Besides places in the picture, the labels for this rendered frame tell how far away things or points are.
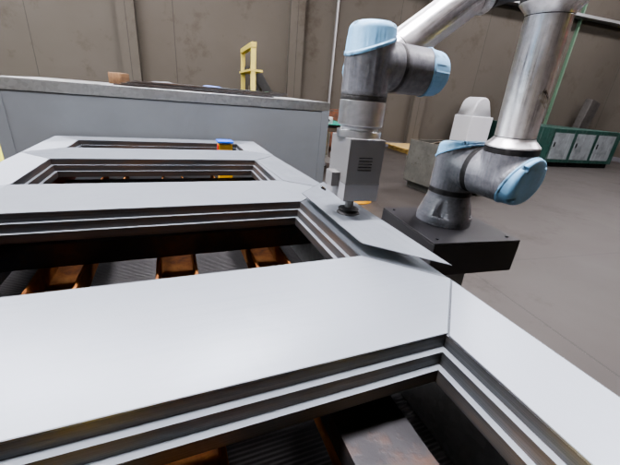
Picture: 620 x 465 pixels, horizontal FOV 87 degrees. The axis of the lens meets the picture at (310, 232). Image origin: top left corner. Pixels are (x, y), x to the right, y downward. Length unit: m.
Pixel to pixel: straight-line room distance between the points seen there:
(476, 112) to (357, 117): 8.86
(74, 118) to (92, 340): 1.29
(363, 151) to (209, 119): 1.08
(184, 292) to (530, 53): 0.78
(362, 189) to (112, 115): 1.19
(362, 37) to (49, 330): 0.52
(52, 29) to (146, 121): 6.80
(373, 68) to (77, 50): 7.76
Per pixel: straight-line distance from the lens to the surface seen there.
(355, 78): 0.55
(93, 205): 0.71
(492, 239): 0.98
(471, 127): 9.32
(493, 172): 0.87
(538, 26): 0.88
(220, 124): 1.56
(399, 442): 0.39
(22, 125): 1.63
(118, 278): 1.10
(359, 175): 0.56
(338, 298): 0.39
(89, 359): 0.34
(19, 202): 0.77
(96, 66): 8.08
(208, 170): 1.11
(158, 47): 7.89
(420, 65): 0.61
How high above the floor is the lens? 1.08
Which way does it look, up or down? 23 degrees down
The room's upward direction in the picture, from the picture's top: 5 degrees clockwise
